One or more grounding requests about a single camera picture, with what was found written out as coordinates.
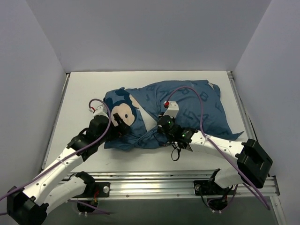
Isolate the white pillow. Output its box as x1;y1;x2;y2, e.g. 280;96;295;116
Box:
140;108;157;131

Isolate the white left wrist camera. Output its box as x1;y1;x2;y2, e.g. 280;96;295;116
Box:
93;105;108;118

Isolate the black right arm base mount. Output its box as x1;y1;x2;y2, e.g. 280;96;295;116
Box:
193;169;238;213

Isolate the aluminium side rail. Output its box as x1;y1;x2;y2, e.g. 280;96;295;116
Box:
40;73;71;171
227;71;257;140

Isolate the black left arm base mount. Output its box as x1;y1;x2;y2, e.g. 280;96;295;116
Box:
67;172;111;215

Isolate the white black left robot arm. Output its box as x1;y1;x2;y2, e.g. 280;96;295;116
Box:
6;113;130;225

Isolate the aluminium side rail left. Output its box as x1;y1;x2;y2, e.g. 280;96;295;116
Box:
40;73;71;171

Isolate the aluminium front rail frame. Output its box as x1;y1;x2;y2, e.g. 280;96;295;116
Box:
23;170;281;204

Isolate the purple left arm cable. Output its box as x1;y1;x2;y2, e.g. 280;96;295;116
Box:
0;98;113;215

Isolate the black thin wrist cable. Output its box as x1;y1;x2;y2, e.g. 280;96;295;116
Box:
152;127;186;162

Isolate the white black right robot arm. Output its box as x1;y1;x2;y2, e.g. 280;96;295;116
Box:
157;115;273;194

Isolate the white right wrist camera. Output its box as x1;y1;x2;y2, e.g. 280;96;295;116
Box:
163;101;179;119

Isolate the blue letter-print pillowcase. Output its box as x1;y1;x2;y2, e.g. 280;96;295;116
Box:
104;80;242;150

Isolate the aluminium side rail right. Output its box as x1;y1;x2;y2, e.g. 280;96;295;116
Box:
227;71;257;140

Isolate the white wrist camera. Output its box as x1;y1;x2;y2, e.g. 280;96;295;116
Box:
163;101;179;119
93;105;108;118

